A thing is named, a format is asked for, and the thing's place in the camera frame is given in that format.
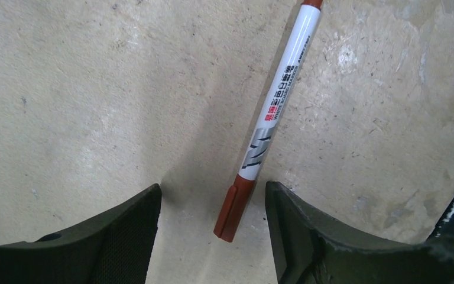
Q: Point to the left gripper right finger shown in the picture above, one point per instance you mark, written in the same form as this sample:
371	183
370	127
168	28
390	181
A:
310	246

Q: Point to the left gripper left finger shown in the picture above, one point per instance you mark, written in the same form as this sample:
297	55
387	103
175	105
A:
114	246

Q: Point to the red marker cap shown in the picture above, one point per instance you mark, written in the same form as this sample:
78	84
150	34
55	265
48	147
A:
233	208

